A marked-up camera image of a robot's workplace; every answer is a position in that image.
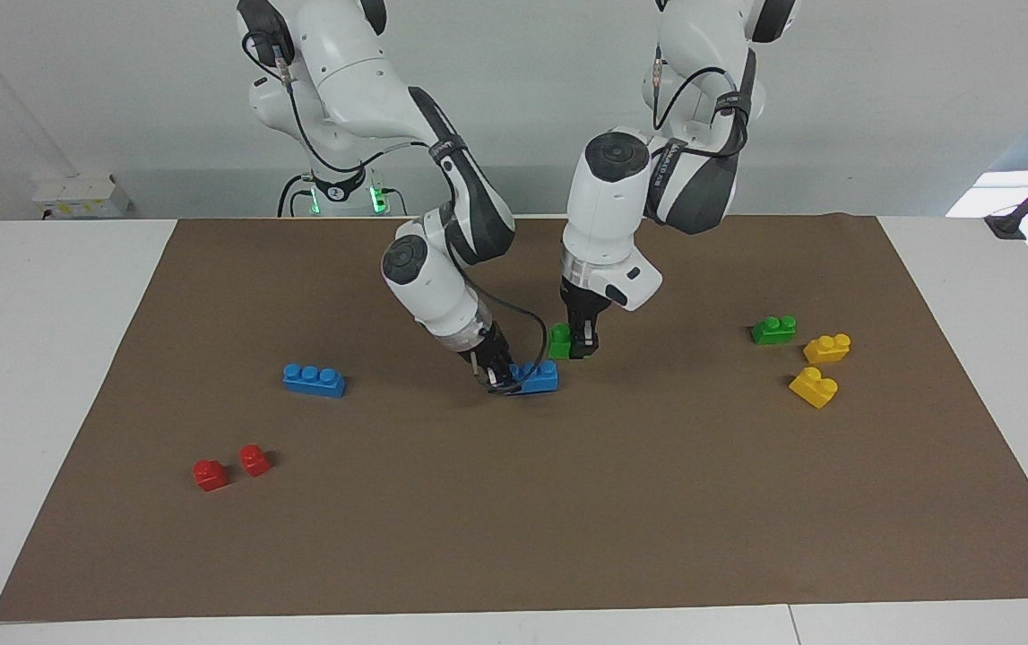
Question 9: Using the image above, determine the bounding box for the blue three-stud toy brick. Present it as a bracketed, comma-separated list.
[511, 360, 560, 395]
[281, 363, 347, 399]

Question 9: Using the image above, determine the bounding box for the brown table mat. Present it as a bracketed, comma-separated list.
[0, 213, 1028, 622]

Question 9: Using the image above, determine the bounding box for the yellow two-stud toy brick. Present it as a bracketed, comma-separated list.
[788, 366, 840, 410]
[803, 333, 852, 365]

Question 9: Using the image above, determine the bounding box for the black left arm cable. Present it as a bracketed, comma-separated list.
[652, 49, 752, 160]

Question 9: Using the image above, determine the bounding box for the black right base cable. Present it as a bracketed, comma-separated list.
[277, 173, 310, 219]

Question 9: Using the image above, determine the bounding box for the white wall socket box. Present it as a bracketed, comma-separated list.
[32, 173, 132, 219]

